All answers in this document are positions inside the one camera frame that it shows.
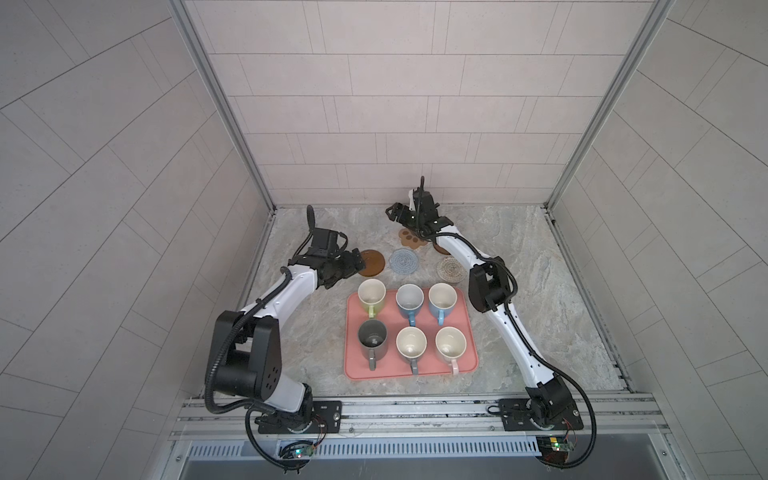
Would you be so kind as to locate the blue woven round coaster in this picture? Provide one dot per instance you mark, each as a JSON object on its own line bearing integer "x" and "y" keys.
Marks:
{"x": 404, "y": 261}

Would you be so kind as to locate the right green circuit board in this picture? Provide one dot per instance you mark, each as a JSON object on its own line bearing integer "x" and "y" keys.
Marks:
{"x": 554, "y": 449}

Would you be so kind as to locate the brown wooden coaster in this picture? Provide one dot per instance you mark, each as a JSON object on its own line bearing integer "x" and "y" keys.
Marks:
{"x": 439, "y": 249}
{"x": 374, "y": 263}

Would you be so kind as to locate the multicolour woven round coaster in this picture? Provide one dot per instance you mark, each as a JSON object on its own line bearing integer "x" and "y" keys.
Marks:
{"x": 449, "y": 270}

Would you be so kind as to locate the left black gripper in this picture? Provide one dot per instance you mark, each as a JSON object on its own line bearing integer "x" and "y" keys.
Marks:
{"x": 348, "y": 267}

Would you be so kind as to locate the cork paw print coaster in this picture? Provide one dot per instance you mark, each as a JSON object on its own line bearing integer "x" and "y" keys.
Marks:
{"x": 410, "y": 239}

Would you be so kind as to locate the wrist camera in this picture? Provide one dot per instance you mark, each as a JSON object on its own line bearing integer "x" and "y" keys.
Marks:
{"x": 420, "y": 199}
{"x": 325, "y": 239}

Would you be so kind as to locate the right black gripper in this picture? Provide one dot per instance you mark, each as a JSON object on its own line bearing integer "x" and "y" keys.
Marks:
{"x": 405, "y": 217}

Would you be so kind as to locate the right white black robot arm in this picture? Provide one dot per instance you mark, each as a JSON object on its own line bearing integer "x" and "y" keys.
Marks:
{"x": 491, "y": 289}

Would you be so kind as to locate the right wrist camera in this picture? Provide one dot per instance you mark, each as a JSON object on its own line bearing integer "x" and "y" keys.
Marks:
{"x": 420, "y": 199}

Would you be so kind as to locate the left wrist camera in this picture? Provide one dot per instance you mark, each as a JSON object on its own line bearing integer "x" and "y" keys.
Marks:
{"x": 325, "y": 239}

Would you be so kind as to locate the dark grey mug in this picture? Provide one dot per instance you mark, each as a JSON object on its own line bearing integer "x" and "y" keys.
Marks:
{"x": 373, "y": 339}

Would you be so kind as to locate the aluminium mounting rail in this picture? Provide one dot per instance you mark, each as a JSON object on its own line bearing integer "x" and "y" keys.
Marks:
{"x": 493, "y": 415}

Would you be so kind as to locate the pink handled white mug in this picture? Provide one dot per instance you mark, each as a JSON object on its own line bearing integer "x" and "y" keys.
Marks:
{"x": 451, "y": 345}

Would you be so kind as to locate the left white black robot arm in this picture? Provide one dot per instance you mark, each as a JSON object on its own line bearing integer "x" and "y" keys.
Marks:
{"x": 244, "y": 368}

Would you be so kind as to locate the green circuit board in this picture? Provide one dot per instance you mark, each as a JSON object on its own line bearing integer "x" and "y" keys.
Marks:
{"x": 301, "y": 450}
{"x": 554, "y": 449}

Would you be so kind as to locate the light blue mug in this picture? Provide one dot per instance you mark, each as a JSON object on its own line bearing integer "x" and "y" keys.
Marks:
{"x": 442, "y": 298}

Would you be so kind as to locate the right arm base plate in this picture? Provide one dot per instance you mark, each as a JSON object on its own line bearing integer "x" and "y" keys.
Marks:
{"x": 519, "y": 414}

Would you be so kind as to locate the left green circuit board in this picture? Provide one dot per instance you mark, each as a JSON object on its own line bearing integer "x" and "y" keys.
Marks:
{"x": 301, "y": 450}

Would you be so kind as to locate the blue floral mug middle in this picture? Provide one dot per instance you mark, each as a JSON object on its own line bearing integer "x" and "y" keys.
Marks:
{"x": 409, "y": 299}

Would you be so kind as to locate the white vent grille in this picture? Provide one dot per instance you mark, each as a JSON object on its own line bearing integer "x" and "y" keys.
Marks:
{"x": 383, "y": 448}

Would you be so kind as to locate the green mug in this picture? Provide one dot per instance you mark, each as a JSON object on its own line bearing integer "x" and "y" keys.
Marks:
{"x": 372, "y": 295}

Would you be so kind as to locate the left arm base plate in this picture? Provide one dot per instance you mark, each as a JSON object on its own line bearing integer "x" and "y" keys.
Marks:
{"x": 323, "y": 417}

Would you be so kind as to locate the grey handled white mug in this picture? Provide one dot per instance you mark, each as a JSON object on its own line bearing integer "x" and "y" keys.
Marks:
{"x": 411, "y": 343}

